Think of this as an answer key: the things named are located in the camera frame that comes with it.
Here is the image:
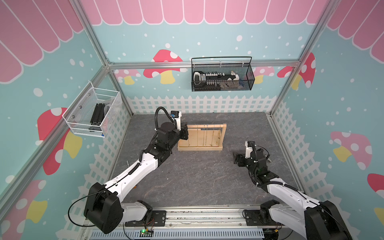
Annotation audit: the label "white wire basket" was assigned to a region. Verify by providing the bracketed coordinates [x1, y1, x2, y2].
[62, 82, 123, 138]

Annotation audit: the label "black wire mesh basket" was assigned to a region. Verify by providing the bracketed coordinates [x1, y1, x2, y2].
[191, 56, 255, 92]

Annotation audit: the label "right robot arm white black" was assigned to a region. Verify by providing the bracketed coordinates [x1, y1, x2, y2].
[233, 141, 352, 240]

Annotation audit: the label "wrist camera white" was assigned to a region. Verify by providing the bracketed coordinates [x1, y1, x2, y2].
[245, 141, 255, 159]
[171, 111, 182, 131]

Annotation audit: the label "wooden jewelry display stand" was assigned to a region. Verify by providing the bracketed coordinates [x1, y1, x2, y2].
[178, 124, 227, 151]

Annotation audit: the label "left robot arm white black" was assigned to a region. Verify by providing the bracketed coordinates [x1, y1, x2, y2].
[84, 107, 188, 234]

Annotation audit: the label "green lit circuit board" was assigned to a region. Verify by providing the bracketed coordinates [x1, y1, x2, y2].
[139, 229, 154, 238]

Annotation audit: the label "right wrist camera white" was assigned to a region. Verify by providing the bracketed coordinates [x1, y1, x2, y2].
[245, 141, 255, 159]

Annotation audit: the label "white device in black basket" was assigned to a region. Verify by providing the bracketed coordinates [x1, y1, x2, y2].
[193, 72, 206, 87]

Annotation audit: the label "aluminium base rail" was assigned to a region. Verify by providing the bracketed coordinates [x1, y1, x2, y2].
[79, 205, 306, 240]

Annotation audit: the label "black extrusion pieces in basket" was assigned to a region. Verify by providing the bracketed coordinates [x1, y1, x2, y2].
[89, 103, 106, 132]

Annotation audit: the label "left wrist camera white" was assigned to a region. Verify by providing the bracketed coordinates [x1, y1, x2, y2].
[171, 111, 182, 131]

